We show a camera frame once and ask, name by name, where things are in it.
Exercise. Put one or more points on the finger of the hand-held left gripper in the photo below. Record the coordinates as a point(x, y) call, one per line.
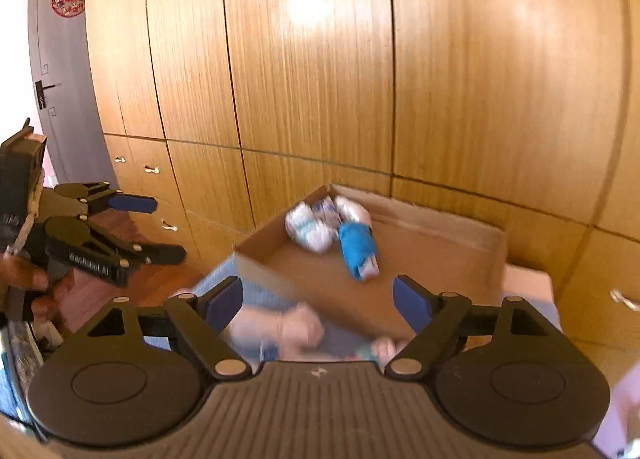
point(160, 254)
point(132, 204)

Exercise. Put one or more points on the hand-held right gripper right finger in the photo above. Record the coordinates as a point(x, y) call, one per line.
point(412, 301)

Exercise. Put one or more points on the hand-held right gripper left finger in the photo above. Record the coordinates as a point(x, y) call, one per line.
point(225, 301)

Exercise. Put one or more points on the brown cardboard box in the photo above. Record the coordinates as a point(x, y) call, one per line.
point(425, 249)

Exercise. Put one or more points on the green-striped sock bundle pink band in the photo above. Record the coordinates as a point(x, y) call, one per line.
point(385, 351)

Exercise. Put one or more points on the white sock bundle pink band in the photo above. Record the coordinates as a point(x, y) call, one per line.
point(295, 329)

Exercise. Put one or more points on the person's left hand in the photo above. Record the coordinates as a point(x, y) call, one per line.
point(20, 271)

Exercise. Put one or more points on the blue striped bed cloth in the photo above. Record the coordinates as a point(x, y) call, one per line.
point(207, 281)

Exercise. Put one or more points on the blue sock bundle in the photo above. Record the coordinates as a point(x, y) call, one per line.
point(356, 244)

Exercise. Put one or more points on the grey door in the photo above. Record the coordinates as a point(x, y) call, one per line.
point(65, 89)

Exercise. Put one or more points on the white teal sock bundle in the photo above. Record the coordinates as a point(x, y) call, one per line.
point(306, 231)

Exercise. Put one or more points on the pale pink sock bundle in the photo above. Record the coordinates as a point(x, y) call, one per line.
point(352, 211)

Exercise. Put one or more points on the grey purple sock bundle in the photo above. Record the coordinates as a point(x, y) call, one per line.
point(326, 209)

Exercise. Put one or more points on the wooden wardrobe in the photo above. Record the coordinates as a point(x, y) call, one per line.
point(325, 89)

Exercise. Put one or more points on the pink cloth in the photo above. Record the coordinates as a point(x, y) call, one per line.
point(625, 404)

